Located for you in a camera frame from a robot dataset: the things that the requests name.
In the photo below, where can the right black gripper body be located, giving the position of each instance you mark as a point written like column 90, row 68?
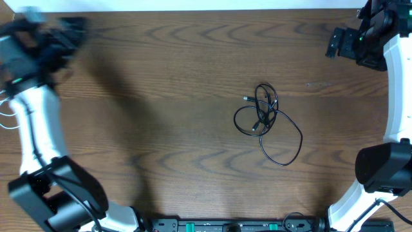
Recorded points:
column 359, row 47

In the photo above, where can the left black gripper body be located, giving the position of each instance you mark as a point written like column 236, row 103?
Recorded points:
column 52, row 51

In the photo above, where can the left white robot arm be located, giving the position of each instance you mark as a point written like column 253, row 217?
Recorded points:
column 55, row 191

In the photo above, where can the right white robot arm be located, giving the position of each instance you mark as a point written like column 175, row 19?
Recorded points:
column 383, row 172

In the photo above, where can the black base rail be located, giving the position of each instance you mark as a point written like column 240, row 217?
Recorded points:
column 294, row 222

